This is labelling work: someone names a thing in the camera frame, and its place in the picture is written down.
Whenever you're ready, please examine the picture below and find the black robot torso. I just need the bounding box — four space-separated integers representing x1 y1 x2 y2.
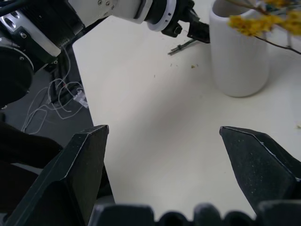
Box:
0 44 35 109

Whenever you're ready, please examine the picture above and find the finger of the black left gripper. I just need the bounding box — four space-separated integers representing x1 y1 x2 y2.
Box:
187 8 211 44

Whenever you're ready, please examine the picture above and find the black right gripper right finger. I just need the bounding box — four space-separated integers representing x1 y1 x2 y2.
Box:
219 126 301 216

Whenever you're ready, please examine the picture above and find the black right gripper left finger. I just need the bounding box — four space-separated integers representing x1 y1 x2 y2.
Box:
5 125 110 226

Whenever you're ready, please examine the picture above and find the thin white wire bundle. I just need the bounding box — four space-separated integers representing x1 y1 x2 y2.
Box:
22 47 89 133

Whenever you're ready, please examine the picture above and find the white ribbed ceramic vase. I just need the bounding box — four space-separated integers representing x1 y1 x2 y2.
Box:
209 0 270 98

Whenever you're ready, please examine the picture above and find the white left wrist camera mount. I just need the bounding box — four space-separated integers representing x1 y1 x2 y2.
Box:
147 0 177 32

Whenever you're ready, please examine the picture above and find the yellow flower bouquet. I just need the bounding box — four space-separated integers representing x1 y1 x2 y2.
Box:
226 0 301 55

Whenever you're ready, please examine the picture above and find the dark rounded robot lower body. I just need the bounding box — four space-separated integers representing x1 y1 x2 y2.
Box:
0 112 64 218

